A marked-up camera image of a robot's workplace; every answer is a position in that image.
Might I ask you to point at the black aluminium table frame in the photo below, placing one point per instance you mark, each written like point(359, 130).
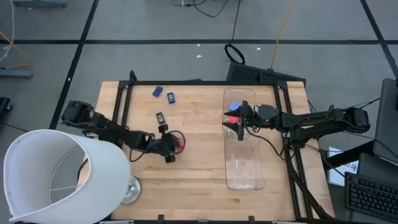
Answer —
point(202, 83)

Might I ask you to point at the black floor object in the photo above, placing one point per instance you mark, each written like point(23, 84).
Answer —
point(4, 105)

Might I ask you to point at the black memory card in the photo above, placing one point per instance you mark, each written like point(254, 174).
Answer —
point(160, 118)

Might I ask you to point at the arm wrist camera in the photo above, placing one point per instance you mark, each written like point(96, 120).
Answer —
point(158, 146)
point(267, 113)

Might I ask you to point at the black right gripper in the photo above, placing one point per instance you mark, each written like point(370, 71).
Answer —
point(248, 119)

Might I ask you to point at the dark blue memory card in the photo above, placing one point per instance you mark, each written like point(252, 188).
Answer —
point(157, 91)

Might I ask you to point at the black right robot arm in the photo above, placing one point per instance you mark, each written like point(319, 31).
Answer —
point(314, 119)

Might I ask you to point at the white lamp shade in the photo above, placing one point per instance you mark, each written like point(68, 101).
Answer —
point(105, 174)

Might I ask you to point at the dark grey desk device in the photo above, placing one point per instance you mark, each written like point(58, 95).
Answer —
point(376, 165)

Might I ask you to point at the black perforated panel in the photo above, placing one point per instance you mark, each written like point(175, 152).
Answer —
point(248, 73)

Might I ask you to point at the light blue wall charger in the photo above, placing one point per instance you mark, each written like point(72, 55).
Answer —
point(233, 106)

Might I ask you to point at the blue labelled memory card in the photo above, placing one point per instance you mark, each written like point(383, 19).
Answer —
point(171, 98)

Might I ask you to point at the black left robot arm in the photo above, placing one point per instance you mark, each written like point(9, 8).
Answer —
point(109, 130)

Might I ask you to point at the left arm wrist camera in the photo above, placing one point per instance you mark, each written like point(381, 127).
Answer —
point(158, 146)

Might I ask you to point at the clear plastic tray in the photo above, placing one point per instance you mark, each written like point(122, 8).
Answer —
point(239, 95)
point(245, 177)

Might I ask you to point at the red wall charger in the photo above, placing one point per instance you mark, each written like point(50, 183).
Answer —
point(232, 118)

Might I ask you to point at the white paper sheet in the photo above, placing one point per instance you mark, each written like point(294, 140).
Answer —
point(337, 177)

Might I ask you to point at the grey laptop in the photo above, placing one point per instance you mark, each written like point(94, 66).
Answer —
point(387, 124)

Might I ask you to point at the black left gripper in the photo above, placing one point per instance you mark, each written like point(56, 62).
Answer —
point(163, 128)

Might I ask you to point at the pink wall charger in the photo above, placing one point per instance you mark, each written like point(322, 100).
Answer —
point(178, 143)

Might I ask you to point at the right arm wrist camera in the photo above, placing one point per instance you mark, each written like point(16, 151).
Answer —
point(267, 113)

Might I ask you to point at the black keyboard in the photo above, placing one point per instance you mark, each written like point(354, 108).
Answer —
point(370, 196)

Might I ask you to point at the shiny metal lamp base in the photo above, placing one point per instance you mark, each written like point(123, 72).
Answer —
point(134, 191)

